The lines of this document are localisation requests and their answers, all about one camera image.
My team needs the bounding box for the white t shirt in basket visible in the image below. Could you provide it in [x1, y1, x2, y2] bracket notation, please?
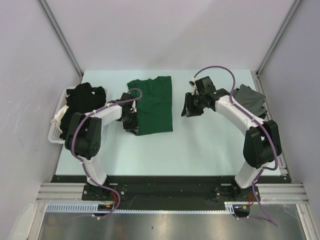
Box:
[50, 89, 69, 127]

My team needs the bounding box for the green t shirt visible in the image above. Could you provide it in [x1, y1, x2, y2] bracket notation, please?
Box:
[127, 76, 173, 136]

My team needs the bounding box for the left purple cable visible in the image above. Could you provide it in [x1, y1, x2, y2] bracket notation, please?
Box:
[71, 87, 143, 201]

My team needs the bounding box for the aluminium corner post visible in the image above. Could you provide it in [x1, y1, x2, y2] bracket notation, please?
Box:
[36, 0, 84, 80]
[255, 0, 304, 77]

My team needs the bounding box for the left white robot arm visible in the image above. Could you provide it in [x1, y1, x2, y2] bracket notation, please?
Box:
[64, 92, 142, 200]

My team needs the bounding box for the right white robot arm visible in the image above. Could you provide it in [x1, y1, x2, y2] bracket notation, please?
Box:
[181, 76, 282, 201]

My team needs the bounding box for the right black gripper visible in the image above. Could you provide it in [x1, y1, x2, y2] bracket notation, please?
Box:
[181, 92, 205, 117]

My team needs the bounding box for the left aluminium corner post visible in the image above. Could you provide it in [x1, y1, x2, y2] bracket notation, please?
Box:
[36, 0, 84, 80]

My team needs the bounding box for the black t shirt in basket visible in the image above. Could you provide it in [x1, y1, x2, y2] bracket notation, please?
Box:
[59, 82, 107, 140]

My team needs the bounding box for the blue slotted cable duct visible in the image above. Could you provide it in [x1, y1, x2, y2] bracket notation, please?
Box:
[46, 203, 99, 213]

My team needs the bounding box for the white plastic basket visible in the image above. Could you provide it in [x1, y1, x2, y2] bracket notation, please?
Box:
[48, 85, 108, 144]

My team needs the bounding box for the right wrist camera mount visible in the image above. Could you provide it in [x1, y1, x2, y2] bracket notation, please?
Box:
[189, 77, 199, 96]

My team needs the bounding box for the right aluminium corner post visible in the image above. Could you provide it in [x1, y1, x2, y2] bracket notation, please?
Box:
[255, 0, 304, 77]

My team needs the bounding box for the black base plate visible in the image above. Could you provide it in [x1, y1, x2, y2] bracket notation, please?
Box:
[51, 174, 292, 211]

